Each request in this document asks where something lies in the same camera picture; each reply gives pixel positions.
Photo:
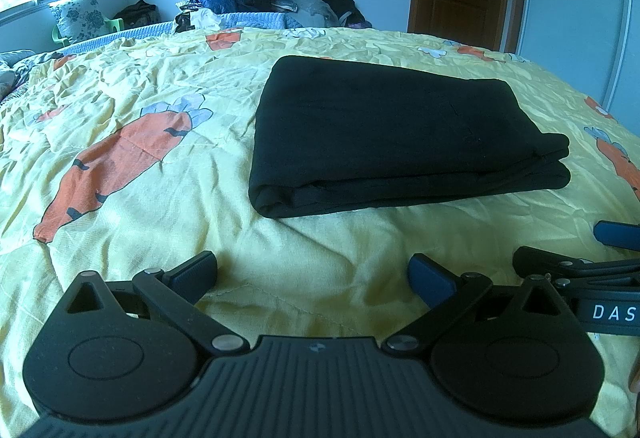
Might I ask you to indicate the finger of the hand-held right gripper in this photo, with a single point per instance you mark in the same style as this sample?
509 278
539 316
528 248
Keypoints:
617 234
565 263

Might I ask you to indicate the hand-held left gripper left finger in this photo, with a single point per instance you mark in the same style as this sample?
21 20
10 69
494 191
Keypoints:
192 275

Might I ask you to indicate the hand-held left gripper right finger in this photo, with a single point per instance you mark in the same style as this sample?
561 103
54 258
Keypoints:
430 279

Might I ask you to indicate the black pants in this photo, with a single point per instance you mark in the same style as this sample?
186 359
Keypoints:
390 127

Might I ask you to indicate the black backpack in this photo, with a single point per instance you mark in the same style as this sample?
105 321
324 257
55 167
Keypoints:
345 2

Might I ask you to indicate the dark bag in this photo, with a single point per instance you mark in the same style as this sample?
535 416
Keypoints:
137 12

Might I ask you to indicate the floral pillow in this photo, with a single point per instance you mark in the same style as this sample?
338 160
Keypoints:
80 15

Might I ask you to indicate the yellow carrot printed blanket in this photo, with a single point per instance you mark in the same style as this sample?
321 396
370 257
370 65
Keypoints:
150 198

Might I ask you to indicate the white flower-tiled wardrobe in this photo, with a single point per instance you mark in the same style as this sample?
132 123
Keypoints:
575 7

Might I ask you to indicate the green plastic chair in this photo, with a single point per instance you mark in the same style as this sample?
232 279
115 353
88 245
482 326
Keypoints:
116 23

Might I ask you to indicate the grey crumpled cloth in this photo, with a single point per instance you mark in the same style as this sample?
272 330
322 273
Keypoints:
20 67

